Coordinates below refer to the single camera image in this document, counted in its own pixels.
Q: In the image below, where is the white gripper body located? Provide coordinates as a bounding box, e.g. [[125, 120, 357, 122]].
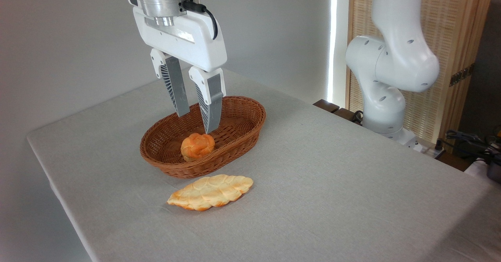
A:
[[126, 0, 228, 73]]

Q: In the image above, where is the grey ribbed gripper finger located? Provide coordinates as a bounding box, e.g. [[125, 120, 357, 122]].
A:
[[189, 66, 227, 135], [150, 48, 191, 118]]

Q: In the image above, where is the long braided golden bread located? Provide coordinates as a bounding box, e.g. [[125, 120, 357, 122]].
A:
[[167, 174, 254, 212]]

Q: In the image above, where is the brown wicker oval basket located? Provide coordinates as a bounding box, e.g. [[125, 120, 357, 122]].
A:
[[140, 96, 267, 179]]

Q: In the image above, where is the round orange knotted bread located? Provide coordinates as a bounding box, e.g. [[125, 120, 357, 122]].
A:
[[180, 133, 216, 162]]

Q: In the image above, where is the light grey tablecloth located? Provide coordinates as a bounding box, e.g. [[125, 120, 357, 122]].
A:
[[26, 68, 501, 262]]

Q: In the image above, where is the dark metal screen hinge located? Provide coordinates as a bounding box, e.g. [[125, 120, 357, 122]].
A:
[[449, 63, 476, 87]]

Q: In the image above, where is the wooden woven folding screen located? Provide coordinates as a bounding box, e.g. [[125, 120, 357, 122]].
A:
[[346, 0, 496, 154]]

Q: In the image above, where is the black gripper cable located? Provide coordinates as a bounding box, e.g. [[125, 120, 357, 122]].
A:
[[180, 0, 219, 40]]

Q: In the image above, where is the black cable bundle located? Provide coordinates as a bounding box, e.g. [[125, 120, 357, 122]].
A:
[[445, 129, 501, 165]]

